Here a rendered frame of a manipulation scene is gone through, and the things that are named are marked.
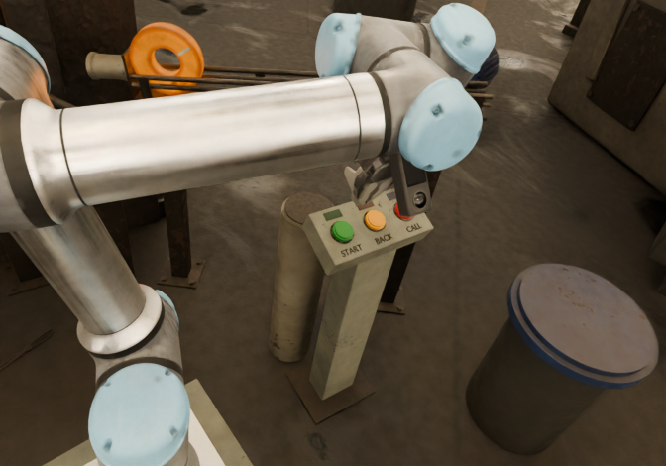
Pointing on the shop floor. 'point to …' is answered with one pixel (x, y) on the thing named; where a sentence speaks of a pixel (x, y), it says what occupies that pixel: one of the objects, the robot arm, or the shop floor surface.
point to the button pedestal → (350, 300)
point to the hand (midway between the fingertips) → (362, 203)
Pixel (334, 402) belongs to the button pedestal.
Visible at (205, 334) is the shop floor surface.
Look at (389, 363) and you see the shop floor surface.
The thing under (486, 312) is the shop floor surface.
